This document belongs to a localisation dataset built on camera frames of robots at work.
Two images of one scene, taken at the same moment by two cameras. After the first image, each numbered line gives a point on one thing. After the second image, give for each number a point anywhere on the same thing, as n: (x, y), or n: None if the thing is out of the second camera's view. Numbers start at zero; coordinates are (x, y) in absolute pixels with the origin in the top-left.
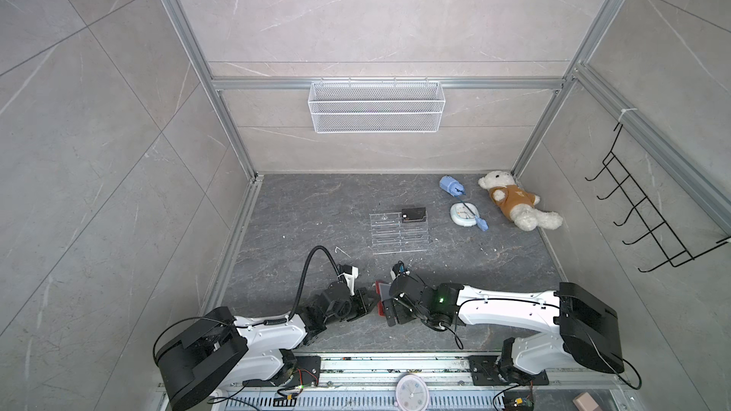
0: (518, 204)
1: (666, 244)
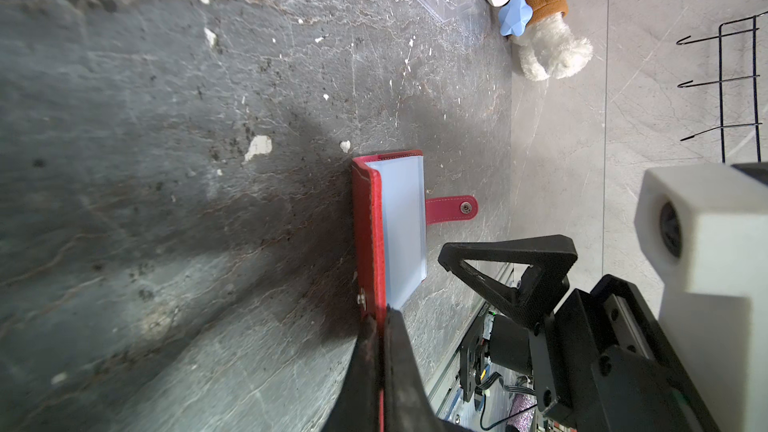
0: (548, 48)
1: (684, 85)
